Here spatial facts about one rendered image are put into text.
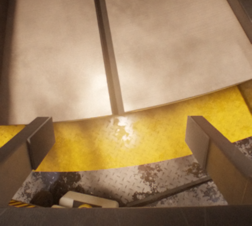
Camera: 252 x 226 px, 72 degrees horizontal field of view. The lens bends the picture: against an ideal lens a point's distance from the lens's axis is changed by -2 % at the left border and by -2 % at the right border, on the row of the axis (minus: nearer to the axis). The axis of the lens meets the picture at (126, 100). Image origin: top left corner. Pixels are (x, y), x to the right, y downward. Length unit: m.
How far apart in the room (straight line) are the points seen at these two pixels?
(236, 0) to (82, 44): 0.56
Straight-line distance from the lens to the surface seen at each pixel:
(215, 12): 0.77
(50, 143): 0.17
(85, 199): 0.94
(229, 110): 1.02
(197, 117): 0.16
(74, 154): 1.02
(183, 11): 0.75
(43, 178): 1.12
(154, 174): 0.97
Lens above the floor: 0.93
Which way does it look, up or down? 81 degrees down
